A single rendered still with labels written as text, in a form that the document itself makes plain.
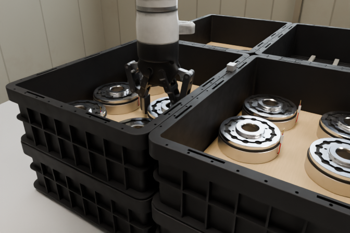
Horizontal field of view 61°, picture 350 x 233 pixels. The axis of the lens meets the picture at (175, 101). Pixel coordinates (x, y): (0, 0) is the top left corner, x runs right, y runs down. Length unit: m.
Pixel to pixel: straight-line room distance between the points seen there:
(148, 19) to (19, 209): 0.42
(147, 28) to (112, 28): 2.57
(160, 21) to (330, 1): 1.95
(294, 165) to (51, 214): 0.44
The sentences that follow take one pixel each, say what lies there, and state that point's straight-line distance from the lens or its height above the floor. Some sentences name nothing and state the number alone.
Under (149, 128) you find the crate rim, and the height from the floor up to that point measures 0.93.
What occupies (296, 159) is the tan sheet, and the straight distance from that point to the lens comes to 0.53.
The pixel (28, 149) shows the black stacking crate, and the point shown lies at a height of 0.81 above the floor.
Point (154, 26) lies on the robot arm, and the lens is 0.50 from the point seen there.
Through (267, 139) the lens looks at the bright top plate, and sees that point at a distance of 0.51.
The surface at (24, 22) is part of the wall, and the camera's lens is 2.50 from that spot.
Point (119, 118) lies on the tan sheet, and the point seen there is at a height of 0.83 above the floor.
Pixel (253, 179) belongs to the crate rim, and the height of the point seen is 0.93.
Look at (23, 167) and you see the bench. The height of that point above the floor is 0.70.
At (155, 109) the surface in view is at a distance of 0.57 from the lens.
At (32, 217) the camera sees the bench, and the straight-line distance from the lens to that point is 0.64.
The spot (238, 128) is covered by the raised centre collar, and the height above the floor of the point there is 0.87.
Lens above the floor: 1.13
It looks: 26 degrees down
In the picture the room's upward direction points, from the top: straight up
